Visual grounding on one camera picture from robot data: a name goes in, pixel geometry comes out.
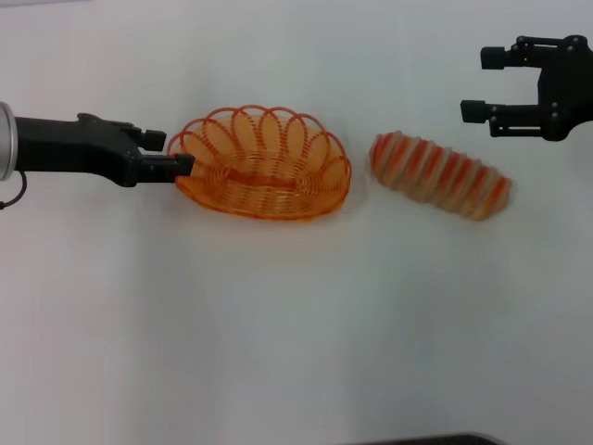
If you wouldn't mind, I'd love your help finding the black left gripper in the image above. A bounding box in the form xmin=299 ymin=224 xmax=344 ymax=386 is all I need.
xmin=13 ymin=112 xmax=196 ymax=189

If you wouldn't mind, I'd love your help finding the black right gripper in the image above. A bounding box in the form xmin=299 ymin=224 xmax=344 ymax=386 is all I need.
xmin=460 ymin=34 xmax=593 ymax=143

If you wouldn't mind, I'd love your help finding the orange plastic woven basket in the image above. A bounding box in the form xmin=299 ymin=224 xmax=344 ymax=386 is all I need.
xmin=166 ymin=104 xmax=352 ymax=223

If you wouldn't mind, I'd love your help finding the long orange striped bread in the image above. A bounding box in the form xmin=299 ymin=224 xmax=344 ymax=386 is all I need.
xmin=369 ymin=131 xmax=513 ymax=223

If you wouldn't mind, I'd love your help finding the dark rounded robot base edge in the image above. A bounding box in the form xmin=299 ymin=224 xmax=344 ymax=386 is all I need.
xmin=370 ymin=432 xmax=499 ymax=445

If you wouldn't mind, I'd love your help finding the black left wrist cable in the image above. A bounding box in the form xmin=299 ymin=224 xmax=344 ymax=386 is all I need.
xmin=0 ymin=170 xmax=28 ymax=212

